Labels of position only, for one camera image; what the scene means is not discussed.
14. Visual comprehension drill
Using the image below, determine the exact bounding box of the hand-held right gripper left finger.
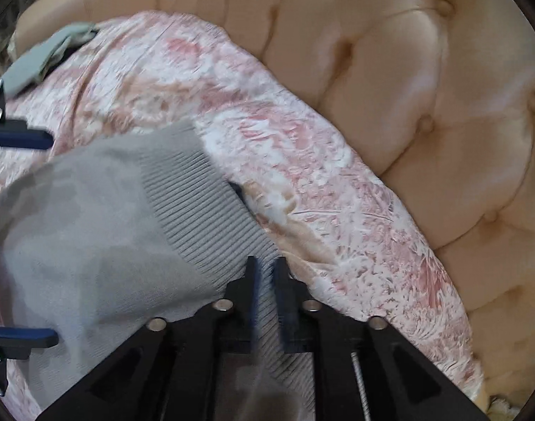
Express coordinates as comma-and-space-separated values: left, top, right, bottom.
36, 255, 263, 421

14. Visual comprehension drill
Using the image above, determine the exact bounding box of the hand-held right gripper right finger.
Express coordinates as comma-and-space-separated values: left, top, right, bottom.
273, 255, 491, 421

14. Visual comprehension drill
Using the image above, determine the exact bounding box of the beige tufted leather sofa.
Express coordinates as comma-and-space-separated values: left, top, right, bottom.
13, 0, 535, 413

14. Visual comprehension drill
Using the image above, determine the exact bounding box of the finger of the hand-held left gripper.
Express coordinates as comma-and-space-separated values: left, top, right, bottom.
0, 327, 60, 397
0, 78, 54, 152

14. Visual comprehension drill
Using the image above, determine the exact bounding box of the grey sweatshirt with navy trim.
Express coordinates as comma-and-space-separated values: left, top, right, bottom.
0, 120, 321, 421

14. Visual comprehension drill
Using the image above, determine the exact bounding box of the pale green cloth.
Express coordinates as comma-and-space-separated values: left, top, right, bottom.
3, 22, 99, 97

